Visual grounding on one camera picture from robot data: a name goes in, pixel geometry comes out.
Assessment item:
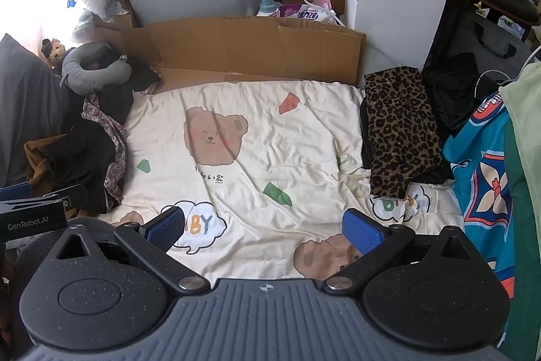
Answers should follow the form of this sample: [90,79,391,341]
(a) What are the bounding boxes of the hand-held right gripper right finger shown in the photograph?
[323,209,473,295]

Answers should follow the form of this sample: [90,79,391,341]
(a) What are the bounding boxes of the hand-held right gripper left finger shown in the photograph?
[55,205,211,295]

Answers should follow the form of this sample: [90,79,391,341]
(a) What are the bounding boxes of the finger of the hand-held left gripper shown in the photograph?
[33,183,88,215]
[0,182,34,202]

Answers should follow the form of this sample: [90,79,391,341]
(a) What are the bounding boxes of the leopard print pants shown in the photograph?
[364,66,446,200]

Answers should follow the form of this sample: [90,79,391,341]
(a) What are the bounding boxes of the folded black clothes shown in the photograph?
[359,99,455,186]

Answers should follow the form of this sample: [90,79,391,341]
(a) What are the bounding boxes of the black garment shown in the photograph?
[51,86,136,213]

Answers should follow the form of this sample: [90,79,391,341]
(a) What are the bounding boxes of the floral patterned garment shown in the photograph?
[82,92,130,211]

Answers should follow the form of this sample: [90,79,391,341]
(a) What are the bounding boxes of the dark grey pillow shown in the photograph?
[0,33,72,188]

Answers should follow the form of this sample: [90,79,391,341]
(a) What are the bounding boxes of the cream bear print blanket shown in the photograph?
[108,80,466,281]

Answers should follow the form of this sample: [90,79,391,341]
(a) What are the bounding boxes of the grey neck pillow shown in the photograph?
[59,42,132,95]

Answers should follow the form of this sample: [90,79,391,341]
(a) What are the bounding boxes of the teal printed garment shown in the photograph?
[442,92,518,349]

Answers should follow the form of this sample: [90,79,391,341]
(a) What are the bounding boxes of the small black cloth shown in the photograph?
[127,57,163,93]

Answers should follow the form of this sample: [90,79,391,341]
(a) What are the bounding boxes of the small brown plush toy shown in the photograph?
[41,39,68,68]

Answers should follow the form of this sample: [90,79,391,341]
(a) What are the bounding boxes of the black cloth heap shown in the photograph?
[423,52,501,131]

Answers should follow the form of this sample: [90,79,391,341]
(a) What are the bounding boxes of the dark green garment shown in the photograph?
[503,120,541,361]

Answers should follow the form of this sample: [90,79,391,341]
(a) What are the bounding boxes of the pale fluffy cloth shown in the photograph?
[72,10,98,42]

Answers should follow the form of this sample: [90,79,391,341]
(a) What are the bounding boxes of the flattened brown cardboard sheet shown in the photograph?
[95,16,366,93]

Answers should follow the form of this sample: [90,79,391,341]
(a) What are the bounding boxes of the light green garment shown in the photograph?
[499,63,541,193]

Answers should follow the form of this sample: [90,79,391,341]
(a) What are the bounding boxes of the grey storage bag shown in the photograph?
[448,10,537,83]

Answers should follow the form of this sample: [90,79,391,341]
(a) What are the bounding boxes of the white bottle with blue cap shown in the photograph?
[257,0,280,17]

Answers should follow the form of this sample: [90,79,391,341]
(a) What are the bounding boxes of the thin white wire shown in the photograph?
[475,69,514,91]

